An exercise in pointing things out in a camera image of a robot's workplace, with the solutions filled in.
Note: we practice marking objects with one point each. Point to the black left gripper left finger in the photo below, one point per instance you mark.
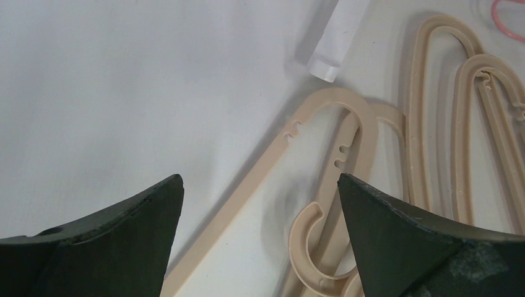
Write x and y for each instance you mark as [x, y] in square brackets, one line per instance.
[121, 250]

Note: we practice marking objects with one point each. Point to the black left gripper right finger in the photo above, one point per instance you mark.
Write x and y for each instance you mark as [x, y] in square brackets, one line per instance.
[403, 250]

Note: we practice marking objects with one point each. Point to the beige plastic hanger rightmost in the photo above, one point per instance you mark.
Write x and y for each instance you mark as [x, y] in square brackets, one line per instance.
[487, 145]

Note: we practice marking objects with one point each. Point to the silver clothes rack frame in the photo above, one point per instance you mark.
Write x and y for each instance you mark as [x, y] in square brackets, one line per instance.
[337, 24]

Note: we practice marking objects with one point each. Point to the beige plastic hanger leftmost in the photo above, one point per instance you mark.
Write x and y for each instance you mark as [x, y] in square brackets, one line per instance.
[209, 235]

